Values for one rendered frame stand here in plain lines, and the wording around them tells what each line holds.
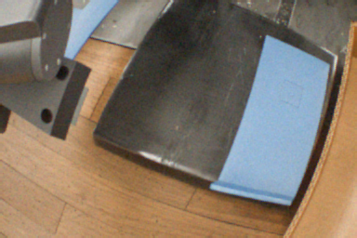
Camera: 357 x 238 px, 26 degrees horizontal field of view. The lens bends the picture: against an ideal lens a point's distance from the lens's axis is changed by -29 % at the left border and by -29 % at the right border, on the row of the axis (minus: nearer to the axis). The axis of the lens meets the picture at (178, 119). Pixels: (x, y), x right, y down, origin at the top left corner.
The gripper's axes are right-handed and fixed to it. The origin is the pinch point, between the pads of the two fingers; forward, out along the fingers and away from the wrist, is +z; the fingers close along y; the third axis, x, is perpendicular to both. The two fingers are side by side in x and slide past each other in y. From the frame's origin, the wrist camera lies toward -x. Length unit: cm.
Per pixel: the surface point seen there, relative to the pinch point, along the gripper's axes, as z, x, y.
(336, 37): 20.5, -20.7, 15.7
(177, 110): 12.4, -10.2, 2.2
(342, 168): 14.4, -26.2, 3.2
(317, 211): 12.4, -25.4, -1.2
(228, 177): 10.6, -15.9, -0.8
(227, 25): 16.0, -10.5, 10.2
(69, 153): 11.7, -3.5, -4.3
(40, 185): 9.9, -2.0, -8.5
